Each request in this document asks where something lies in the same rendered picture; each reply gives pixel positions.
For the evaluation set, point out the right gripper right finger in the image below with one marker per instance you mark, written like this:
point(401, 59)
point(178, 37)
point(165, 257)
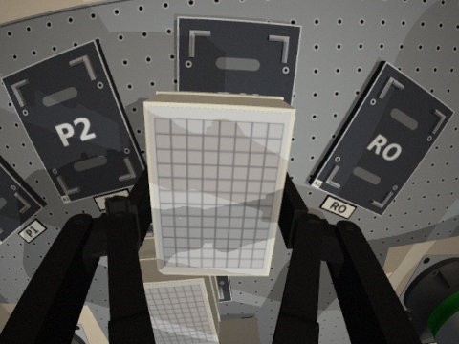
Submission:
point(371, 309)

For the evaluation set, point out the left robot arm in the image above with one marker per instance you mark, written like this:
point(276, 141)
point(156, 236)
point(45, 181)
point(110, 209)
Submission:
point(77, 339)

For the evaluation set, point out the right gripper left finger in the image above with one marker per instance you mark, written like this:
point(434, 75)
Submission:
point(48, 311)

